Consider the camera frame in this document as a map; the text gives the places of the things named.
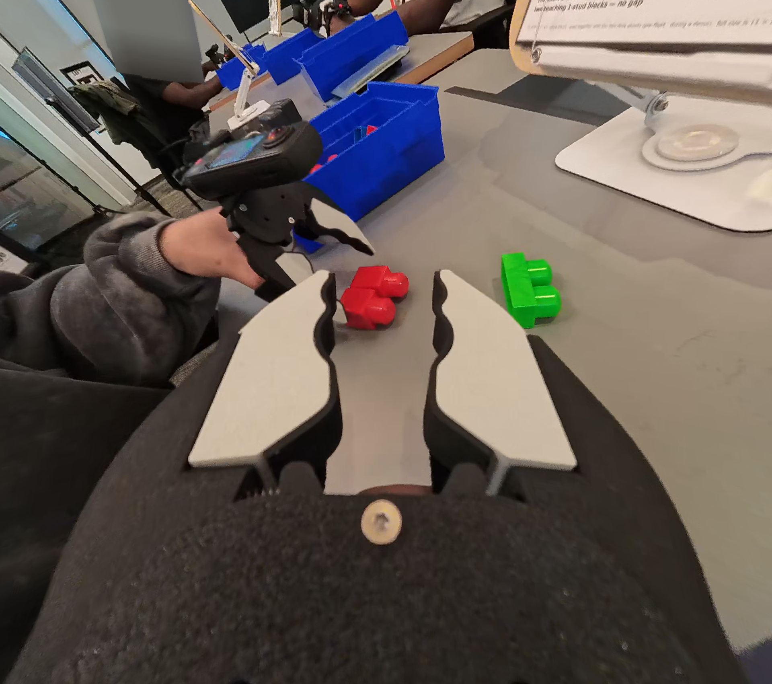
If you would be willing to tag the blue plastic bin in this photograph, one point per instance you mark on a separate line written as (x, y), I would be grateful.
(289, 56)
(238, 69)
(350, 50)
(392, 165)

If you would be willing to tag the person's left forearm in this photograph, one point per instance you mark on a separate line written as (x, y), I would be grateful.
(108, 304)

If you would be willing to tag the black chair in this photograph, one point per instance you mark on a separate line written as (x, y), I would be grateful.
(151, 177)

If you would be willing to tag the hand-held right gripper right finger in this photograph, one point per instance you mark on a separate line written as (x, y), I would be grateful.
(500, 394)

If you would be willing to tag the red two-stud building block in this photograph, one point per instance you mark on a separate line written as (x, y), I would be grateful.
(332, 158)

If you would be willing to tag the person's left hand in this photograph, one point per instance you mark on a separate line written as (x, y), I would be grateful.
(205, 243)

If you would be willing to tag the black framed marker sign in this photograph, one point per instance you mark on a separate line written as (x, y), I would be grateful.
(81, 76)

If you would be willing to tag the person's own dark clothing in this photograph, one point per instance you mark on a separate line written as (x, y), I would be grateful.
(60, 455)

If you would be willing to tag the clear plastic pouch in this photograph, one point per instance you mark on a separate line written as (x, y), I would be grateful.
(374, 70)

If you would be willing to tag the wooden board document stand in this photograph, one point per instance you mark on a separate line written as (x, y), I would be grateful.
(247, 111)

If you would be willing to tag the white document stand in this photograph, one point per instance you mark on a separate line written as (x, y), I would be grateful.
(663, 171)

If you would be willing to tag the green two-stud building block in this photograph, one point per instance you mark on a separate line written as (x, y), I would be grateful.
(525, 292)

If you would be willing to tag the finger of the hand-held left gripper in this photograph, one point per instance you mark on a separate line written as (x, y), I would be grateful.
(295, 269)
(338, 222)

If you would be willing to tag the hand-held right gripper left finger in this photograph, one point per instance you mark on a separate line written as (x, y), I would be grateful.
(265, 394)

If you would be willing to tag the olive green jacket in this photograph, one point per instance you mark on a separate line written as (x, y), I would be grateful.
(108, 105)

